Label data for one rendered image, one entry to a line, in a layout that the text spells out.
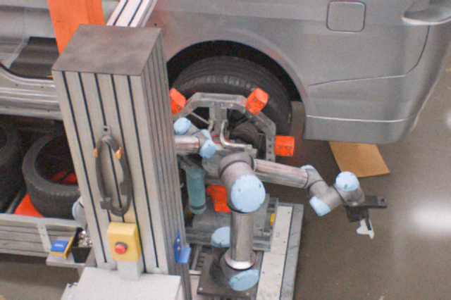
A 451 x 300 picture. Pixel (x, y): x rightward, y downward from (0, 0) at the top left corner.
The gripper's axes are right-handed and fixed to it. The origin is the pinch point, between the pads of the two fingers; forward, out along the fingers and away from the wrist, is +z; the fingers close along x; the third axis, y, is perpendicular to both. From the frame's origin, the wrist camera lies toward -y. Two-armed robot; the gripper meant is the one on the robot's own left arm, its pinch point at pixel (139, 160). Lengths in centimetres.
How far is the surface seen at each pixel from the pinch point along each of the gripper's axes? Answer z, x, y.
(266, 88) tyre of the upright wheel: -58, 42, -8
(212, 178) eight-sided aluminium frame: -11, 50, 23
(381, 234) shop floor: -70, 118, 95
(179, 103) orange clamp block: -19.4, 25.6, -17.5
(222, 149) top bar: -33.2, 17.1, 10.3
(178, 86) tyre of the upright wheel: -18.7, 36.0, -25.8
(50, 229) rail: 81, 37, 16
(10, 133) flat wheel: 103, 75, -44
